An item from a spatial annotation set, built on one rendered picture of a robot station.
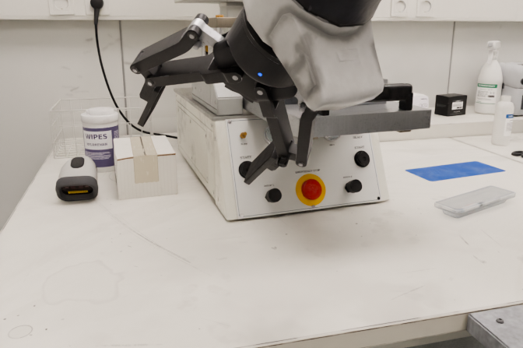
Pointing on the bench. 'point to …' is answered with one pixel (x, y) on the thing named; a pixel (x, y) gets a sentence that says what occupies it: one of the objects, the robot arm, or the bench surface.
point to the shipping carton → (145, 166)
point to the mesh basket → (82, 125)
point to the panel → (240, 132)
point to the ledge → (453, 127)
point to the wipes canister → (100, 136)
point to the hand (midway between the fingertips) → (201, 141)
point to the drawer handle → (394, 92)
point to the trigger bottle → (489, 82)
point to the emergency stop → (311, 189)
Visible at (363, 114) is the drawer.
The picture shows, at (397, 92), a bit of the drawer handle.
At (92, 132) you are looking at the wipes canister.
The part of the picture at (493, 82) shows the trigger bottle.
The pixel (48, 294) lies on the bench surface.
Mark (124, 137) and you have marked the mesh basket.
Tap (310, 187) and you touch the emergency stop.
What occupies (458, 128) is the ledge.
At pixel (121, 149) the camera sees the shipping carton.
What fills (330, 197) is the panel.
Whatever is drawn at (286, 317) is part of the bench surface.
